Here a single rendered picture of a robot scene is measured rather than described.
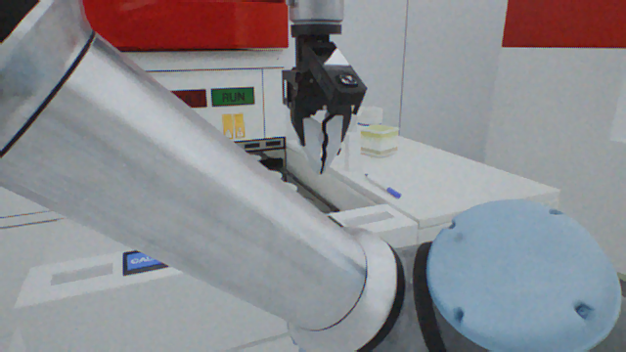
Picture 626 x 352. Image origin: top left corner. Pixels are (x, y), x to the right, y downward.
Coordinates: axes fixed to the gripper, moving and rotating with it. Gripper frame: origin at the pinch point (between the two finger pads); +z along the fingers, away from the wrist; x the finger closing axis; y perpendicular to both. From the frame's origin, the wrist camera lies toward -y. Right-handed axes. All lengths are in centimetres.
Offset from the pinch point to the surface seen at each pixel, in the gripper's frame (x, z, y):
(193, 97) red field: 11, -4, 58
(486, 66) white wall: -245, 1, 211
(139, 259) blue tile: 26.6, 9.5, -0.1
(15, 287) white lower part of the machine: 59, 40, 57
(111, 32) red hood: 28, -20, 53
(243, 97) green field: -2, -4, 58
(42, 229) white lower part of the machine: 50, 26, 57
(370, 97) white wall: -133, 20, 209
